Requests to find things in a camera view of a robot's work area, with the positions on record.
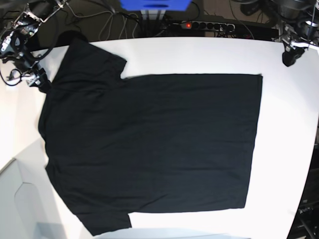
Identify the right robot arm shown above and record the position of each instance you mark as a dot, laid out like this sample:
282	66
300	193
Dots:
14	38

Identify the black power strip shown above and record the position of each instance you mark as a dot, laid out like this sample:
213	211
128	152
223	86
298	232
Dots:
207	26

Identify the blue plastic bin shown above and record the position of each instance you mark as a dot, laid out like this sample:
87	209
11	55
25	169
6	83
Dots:
173	5

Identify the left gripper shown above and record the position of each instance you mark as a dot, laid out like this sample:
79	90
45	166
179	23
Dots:
293	50

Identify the black T-shirt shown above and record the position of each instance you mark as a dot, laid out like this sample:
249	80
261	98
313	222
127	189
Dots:
149	144

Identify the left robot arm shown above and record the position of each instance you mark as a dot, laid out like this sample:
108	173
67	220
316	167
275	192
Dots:
299	27

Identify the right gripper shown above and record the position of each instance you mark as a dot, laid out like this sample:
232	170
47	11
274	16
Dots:
29	71

